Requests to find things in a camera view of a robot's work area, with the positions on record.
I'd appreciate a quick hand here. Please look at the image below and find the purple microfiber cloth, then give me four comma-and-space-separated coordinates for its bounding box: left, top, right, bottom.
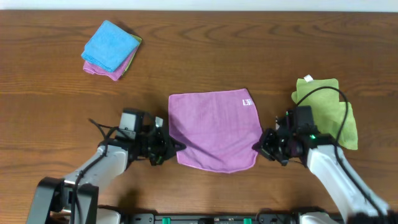
168, 88, 262, 174

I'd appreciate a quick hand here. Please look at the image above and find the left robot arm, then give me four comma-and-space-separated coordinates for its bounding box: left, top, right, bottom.
27, 108, 186, 223

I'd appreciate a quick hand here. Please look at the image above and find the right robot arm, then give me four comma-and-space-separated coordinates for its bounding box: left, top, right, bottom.
252, 106, 397, 223

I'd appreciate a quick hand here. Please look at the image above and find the white label on purple cloth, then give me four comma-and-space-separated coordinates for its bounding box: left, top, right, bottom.
243, 99, 252, 106

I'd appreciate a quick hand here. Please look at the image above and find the white cloth tag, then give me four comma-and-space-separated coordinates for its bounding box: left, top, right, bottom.
303, 75, 313, 83

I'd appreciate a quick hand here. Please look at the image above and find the folded purple cloth in stack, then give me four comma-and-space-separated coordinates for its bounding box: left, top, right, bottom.
83, 47, 138, 81

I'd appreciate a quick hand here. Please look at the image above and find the folded green cloth in stack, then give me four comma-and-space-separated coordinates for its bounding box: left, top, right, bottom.
123, 34, 142, 74

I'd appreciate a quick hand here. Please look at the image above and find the folded blue cloth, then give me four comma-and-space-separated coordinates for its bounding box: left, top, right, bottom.
81, 20, 137, 72

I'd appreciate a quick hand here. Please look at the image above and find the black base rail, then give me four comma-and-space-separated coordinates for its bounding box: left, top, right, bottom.
124, 212, 346, 224

